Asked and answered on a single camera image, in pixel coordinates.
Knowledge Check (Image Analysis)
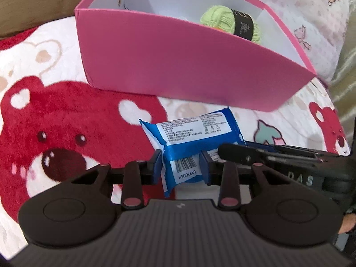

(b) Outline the blue wet wipes pack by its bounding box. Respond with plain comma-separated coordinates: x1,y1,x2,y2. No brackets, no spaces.
139,108,246,198

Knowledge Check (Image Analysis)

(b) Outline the pink checkered pillow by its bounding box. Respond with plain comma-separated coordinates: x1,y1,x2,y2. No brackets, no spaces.
260,0,349,83

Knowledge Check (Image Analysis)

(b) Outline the pink cardboard box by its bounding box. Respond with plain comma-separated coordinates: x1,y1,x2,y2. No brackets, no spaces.
75,0,316,111

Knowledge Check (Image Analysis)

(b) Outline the golden satin quilt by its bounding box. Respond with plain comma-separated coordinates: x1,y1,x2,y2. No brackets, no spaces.
328,25,356,123

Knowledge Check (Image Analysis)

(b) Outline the green yarn ball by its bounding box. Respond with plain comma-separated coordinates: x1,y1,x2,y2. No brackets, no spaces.
200,6,261,44

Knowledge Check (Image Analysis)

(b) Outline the red bear blanket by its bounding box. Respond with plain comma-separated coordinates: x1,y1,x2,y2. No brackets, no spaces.
1,17,351,259

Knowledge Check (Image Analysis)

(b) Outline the person's right hand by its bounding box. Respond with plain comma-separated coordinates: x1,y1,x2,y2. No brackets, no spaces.
338,213,356,234

